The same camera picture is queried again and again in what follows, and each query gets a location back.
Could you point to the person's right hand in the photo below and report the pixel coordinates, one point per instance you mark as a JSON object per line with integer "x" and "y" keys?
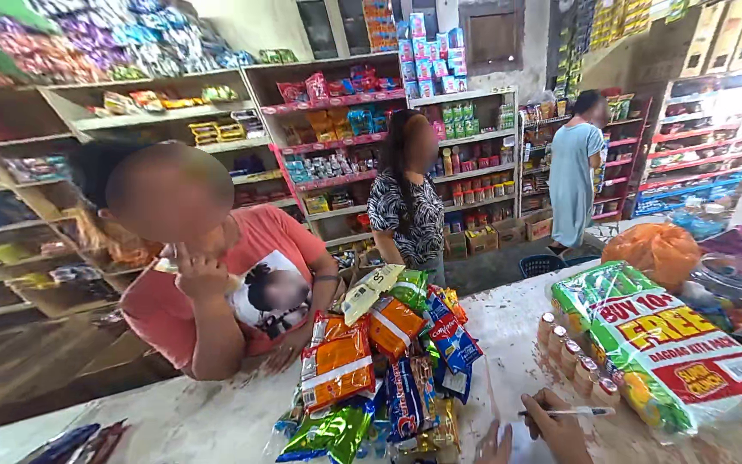
{"x": 562, "y": 438}

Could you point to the person's left hand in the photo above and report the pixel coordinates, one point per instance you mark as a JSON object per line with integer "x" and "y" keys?
{"x": 496, "y": 450}

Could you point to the person's left fingers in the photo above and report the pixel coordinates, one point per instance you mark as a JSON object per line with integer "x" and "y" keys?
{"x": 493, "y": 433}

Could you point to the person's right fingers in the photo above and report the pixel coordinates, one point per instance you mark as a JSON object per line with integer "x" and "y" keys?
{"x": 538, "y": 408}

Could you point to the clear pen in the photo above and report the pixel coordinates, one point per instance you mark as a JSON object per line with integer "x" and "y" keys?
{"x": 593, "y": 411}

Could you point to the white paper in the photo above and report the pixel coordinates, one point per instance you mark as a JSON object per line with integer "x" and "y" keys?
{"x": 525, "y": 448}

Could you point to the small bottle with red-white cap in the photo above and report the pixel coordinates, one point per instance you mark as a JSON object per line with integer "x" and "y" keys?
{"x": 585, "y": 377}
{"x": 569, "y": 359}
{"x": 556, "y": 345}
{"x": 545, "y": 327}
{"x": 605, "y": 392}

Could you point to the pile of assorted snack packets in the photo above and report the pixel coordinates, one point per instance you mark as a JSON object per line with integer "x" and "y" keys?
{"x": 371, "y": 361}

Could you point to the dark blue plastic basket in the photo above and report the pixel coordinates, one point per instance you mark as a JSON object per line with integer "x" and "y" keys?
{"x": 538, "y": 265}

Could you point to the large green white plastic pack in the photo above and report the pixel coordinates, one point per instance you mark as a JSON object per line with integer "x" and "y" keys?
{"x": 674, "y": 341}

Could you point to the cardboard box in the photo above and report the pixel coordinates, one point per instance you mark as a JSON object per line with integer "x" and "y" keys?
{"x": 539, "y": 227}
{"x": 511, "y": 234}
{"x": 481, "y": 242}

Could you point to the orange plastic bag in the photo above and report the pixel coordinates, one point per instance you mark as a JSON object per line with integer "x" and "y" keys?
{"x": 651, "y": 253}

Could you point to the clear round jar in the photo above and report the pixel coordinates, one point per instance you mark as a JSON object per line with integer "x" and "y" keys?
{"x": 725, "y": 277}

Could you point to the clear blue plastic bottles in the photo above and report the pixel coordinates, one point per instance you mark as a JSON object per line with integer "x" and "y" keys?
{"x": 699, "y": 218}

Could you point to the maroon plastic packaging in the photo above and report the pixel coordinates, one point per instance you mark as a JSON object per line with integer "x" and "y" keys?
{"x": 741, "y": 242}

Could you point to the white shelf with canned goods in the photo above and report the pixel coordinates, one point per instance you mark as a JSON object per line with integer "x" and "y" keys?
{"x": 474, "y": 148}

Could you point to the red-pink rack with goods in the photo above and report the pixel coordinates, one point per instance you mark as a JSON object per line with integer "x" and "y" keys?
{"x": 625, "y": 148}

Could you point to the red and blue edged rack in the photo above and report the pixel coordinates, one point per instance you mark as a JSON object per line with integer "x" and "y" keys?
{"x": 699, "y": 142}

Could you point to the pink-edged shelf with goods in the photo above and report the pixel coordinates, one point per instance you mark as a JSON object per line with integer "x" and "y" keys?
{"x": 332, "y": 142}

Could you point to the grey framed window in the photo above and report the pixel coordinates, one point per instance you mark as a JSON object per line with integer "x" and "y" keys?
{"x": 493, "y": 38}

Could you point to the dark red packet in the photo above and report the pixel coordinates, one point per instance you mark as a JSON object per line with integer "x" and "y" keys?
{"x": 104, "y": 444}

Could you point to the hanging yellow sachet strips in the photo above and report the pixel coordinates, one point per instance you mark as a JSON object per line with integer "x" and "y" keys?
{"x": 622, "y": 22}

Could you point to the hanging orange sachet strips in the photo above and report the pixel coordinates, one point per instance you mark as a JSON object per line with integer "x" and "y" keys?
{"x": 381, "y": 26}

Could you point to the dark blue packet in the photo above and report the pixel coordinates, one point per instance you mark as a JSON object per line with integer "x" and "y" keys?
{"x": 65, "y": 444}

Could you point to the window with dark panes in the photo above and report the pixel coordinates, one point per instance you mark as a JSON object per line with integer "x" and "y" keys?
{"x": 317, "y": 29}

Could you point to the wooden shelf with assorted goods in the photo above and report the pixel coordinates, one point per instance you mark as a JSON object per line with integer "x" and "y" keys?
{"x": 152, "y": 120}

